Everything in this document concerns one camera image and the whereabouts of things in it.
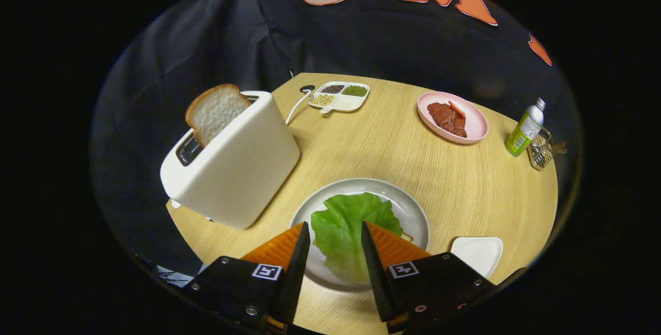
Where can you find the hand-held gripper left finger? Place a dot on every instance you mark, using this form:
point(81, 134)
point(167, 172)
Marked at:
point(297, 273)

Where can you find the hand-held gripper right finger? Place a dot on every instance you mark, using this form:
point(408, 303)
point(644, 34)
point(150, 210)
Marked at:
point(374, 273)

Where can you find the green lettuce leaf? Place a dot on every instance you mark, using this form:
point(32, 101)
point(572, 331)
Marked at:
point(341, 232)

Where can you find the white bread slice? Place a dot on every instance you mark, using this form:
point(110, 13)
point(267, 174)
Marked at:
point(217, 110)

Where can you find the toasted bread slice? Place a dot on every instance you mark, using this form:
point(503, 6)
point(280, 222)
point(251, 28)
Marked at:
point(407, 237)

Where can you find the round grey-white plate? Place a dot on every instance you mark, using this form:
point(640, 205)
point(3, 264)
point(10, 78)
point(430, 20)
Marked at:
point(413, 211)

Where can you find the white square dish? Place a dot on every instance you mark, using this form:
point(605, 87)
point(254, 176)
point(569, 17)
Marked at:
point(477, 255)

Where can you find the white toaster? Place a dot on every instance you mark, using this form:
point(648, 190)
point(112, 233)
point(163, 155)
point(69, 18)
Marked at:
point(242, 170)

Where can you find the brown meat piece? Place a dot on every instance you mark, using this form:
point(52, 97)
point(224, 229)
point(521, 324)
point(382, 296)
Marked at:
point(444, 118)

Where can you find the white divided seasoning tray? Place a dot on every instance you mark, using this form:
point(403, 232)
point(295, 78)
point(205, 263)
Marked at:
point(347, 104)

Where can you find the pink plate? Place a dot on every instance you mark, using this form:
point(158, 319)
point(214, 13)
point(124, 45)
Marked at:
point(475, 123)

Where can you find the red sausage slice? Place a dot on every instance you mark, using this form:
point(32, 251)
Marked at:
point(457, 109)

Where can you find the green label metal bottle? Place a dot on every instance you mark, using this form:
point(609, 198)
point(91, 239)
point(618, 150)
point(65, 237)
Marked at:
point(522, 133)

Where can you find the black backdrop cloth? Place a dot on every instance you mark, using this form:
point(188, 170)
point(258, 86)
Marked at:
point(206, 41)

